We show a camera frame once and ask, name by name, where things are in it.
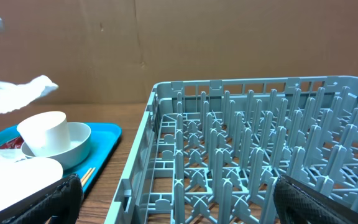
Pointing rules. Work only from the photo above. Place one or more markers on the wooden chopstick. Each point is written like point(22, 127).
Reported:
point(88, 177)
point(86, 174)

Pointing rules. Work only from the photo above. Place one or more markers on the white paper cup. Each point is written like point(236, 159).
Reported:
point(46, 133)

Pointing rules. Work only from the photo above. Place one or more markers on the wooden chopstick outer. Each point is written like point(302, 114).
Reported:
point(88, 177)

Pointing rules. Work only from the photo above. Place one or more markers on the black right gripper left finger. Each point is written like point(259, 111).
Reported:
point(61, 206)

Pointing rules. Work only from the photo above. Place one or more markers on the grey bowl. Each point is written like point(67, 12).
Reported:
point(80, 146)

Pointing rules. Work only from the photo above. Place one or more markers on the white napkin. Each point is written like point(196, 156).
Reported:
point(14, 97)
point(11, 155)

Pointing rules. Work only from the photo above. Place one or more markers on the grey dishwasher rack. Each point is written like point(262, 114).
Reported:
point(214, 149)

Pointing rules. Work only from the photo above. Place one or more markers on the large pink plate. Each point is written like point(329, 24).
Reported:
point(19, 180)

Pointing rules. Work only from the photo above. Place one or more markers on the wooden chopstick inner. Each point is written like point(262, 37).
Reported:
point(86, 174)

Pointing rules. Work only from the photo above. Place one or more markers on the red sauce packet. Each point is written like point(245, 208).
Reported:
point(15, 143)

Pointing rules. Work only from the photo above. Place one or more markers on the teal plastic tray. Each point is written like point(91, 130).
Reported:
point(104, 139)

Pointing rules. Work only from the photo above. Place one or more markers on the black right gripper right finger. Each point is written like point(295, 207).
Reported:
point(298, 203)

